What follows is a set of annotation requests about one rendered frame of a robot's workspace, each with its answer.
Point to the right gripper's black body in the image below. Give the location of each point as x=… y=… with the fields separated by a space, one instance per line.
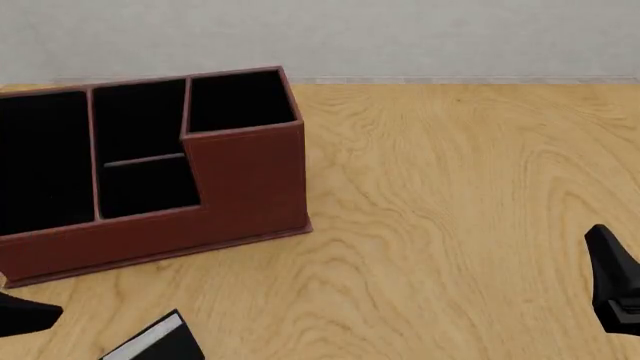
x=622 y=318

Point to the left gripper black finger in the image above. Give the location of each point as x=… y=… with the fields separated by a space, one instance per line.
x=25 y=315

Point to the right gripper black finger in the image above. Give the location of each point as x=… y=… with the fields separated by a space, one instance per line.
x=612 y=258

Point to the red-brown desk caddy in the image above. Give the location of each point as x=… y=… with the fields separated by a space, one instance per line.
x=250 y=180

